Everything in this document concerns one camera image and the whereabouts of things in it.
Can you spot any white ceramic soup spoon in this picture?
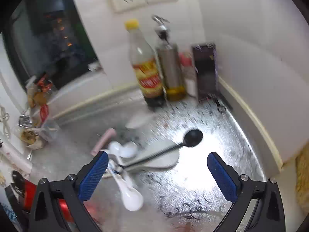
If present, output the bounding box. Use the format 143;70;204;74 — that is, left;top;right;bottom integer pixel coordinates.
107;159;143;212

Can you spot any pink plastic utensil handle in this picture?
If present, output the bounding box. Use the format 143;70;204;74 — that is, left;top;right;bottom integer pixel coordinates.
91;128;116;156

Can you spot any black plastic ladle spoon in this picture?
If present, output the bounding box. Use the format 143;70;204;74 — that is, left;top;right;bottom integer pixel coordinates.
116;129;203;173

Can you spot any white dotted rice paddle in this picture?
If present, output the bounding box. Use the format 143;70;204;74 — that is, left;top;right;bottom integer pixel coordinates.
125;138;181;170

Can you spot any red metal utensil cup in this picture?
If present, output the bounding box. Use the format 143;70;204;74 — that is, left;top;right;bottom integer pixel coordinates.
11;170;74;222

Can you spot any dark kitchen window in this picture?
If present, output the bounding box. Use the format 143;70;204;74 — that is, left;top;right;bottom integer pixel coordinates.
2;0;99;89

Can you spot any clear plastic organizer tray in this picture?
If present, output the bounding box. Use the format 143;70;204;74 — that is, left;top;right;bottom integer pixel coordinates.
14;118;60;150

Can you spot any red lid seasoning container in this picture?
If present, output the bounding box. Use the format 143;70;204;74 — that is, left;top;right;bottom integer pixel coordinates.
179;51;197;98

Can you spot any dark purple box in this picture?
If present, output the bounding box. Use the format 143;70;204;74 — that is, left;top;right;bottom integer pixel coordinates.
191;42;218;102

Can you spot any vinegar bottle yellow cap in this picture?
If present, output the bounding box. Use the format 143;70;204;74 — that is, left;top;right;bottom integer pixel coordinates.
125;19;166;108

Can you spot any stainless steel oil dispenser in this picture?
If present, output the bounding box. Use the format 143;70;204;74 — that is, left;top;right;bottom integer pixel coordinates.
151;15;186;102

